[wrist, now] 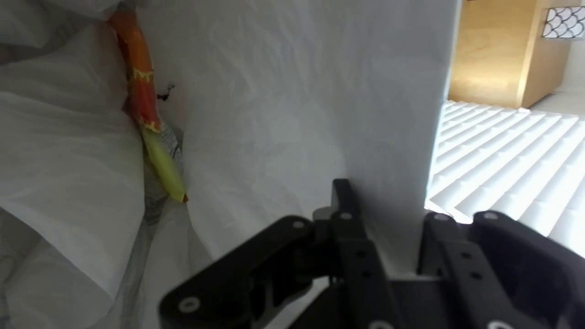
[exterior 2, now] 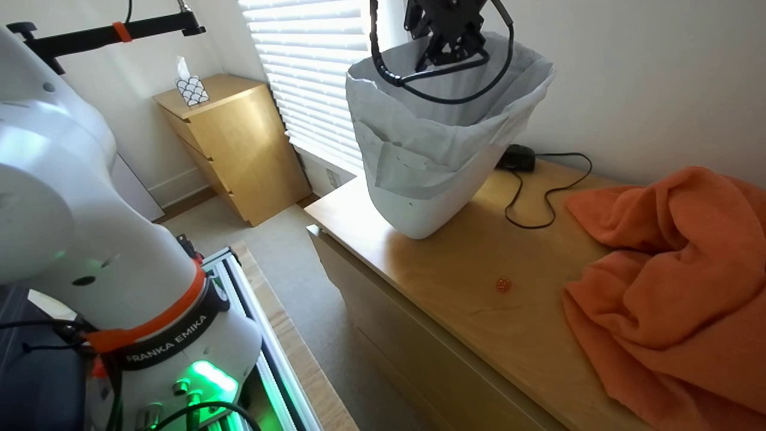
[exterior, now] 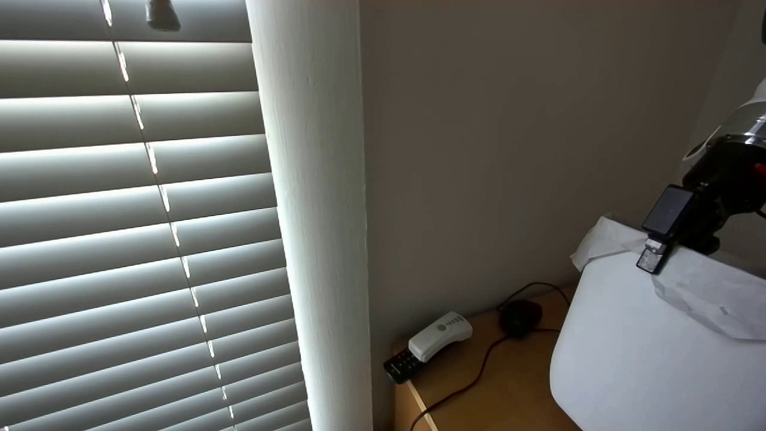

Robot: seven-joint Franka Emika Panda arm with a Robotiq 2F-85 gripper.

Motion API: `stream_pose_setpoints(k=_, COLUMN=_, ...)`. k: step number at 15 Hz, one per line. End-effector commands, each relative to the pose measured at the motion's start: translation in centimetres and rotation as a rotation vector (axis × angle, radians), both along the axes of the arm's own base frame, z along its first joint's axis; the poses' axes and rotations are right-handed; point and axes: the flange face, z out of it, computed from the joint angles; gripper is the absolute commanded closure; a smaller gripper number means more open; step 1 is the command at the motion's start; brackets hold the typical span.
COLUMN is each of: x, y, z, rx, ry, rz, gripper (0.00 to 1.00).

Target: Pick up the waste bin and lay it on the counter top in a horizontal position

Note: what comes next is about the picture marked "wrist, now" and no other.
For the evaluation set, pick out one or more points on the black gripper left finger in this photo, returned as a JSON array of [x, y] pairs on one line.
[[340, 281]]

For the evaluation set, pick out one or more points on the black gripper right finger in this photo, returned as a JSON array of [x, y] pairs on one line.
[[486, 275]]

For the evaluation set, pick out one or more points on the white ribbed panel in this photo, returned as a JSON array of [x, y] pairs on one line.
[[517, 165]]

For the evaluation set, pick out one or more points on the orange and green wrapper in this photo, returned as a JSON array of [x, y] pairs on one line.
[[142, 79]]

